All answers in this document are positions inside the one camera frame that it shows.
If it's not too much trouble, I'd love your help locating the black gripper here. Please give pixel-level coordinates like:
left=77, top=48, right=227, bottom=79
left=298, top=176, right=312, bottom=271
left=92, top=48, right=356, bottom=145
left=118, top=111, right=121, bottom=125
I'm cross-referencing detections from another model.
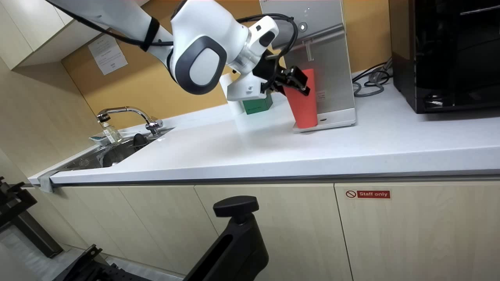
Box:
left=251, top=50, right=312, bottom=98

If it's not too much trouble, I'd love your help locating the red plastic cup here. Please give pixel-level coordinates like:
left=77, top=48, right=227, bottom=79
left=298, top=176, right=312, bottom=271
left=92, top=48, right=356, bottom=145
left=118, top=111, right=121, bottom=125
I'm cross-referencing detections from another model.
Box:
left=282, top=67, right=320, bottom=129

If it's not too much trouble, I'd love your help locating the green box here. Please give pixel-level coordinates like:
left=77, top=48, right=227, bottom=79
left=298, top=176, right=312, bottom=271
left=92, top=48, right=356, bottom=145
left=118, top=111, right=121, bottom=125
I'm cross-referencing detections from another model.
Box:
left=240, top=94, right=274, bottom=115

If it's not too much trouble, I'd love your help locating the red warning sticker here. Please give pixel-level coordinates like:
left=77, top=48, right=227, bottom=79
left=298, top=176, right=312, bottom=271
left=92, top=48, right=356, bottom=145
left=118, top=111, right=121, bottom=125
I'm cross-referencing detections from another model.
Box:
left=343, top=189, right=392, bottom=201

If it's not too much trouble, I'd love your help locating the black microwave oven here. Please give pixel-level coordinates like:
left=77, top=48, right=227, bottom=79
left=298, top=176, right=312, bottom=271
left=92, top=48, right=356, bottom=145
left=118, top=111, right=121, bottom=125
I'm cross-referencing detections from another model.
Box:
left=388, top=0, right=500, bottom=115

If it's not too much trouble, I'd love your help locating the black round sink object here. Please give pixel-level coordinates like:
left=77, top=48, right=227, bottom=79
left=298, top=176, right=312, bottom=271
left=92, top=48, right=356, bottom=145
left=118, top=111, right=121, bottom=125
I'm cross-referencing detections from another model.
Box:
left=131, top=131, right=152, bottom=150

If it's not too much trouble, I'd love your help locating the chrome sink faucet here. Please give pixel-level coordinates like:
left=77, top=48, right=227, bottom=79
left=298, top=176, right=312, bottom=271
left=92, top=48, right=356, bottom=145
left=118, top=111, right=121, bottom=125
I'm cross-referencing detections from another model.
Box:
left=95, top=104, right=163, bottom=145

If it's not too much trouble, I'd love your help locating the steel sink basin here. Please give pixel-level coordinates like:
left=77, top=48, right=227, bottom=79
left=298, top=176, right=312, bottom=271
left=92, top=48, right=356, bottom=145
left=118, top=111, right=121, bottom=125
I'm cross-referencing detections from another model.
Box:
left=60, top=126, right=174, bottom=172

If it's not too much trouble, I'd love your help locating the beige cabinet door with sticker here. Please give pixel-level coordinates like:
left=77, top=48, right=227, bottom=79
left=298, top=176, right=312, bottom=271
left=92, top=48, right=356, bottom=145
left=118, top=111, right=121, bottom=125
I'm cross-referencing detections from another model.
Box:
left=332, top=179, right=500, bottom=281

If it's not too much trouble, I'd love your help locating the black metal stand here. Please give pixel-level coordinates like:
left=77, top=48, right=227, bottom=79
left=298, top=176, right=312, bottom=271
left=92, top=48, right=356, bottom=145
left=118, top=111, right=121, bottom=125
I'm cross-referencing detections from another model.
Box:
left=0, top=176, right=65, bottom=259

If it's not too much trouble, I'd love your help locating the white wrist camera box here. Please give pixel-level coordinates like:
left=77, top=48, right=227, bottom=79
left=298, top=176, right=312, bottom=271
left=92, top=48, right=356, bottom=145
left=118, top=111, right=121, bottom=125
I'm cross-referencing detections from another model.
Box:
left=220, top=70, right=268, bottom=103

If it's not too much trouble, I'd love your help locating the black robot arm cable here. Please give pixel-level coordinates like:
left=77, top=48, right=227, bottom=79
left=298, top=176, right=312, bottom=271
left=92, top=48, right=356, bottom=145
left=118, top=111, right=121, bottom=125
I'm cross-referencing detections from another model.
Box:
left=234, top=12, right=301, bottom=62

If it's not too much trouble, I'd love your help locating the black power cable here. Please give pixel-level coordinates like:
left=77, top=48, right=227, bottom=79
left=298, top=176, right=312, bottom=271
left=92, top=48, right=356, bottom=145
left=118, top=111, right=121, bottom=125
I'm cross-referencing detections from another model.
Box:
left=351, top=61, right=395, bottom=100

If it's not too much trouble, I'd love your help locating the white paper wall notice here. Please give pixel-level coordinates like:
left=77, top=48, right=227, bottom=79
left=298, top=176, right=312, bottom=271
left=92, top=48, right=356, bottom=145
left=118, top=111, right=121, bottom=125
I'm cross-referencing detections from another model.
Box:
left=85, top=33, right=129, bottom=76

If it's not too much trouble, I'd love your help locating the beige wall cabinet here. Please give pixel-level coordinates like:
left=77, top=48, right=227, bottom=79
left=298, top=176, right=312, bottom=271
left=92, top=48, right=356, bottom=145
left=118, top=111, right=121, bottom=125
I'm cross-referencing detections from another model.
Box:
left=0, top=0, right=101, bottom=72

